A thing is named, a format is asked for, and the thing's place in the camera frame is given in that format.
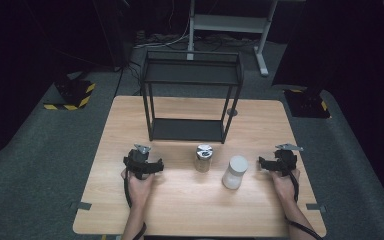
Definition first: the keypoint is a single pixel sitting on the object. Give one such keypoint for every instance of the silver metal can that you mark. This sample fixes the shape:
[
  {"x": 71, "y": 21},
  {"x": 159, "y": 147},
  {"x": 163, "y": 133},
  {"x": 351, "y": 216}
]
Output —
[{"x": 203, "y": 158}]

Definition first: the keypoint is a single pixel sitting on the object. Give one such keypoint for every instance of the person's left hand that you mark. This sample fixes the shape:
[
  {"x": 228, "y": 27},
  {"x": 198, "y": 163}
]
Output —
[{"x": 140, "y": 188}]

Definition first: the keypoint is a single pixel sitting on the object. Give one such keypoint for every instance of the round table grommet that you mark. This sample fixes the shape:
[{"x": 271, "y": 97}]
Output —
[{"x": 232, "y": 112}]

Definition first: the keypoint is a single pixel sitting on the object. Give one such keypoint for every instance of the grey tape strip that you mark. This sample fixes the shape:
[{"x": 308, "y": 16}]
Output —
[
  {"x": 316, "y": 207},
  {"x": 81, "y": 206}
]

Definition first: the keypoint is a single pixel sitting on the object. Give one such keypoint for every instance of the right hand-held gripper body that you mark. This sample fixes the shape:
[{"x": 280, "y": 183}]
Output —
[{"x": 284, "y": 160}]

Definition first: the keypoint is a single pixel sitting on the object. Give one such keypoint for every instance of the grey metal desk frame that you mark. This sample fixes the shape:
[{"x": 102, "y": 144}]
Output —
[{"x": 228, "y": 23}]

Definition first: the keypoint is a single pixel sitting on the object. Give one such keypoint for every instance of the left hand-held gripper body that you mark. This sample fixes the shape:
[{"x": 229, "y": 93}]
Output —
[{"x": 139, "y": 162}]

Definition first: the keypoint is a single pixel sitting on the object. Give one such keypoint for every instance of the black metal shelf rack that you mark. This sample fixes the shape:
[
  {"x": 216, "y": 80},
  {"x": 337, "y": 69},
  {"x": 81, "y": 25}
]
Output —
[{"x": 190, "y": 100}]

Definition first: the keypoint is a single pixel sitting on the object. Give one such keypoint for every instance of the yellow black striped stand base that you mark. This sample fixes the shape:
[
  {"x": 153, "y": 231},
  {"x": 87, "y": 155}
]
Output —
[
  {"x": 71, "y": 93},
  {"x": 308, "y": 103}
]

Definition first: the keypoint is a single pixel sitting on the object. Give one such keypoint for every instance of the person's right hand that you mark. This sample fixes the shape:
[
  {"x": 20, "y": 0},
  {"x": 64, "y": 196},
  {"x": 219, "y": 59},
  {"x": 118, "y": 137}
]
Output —
[{"x": 284, "y": 188}]

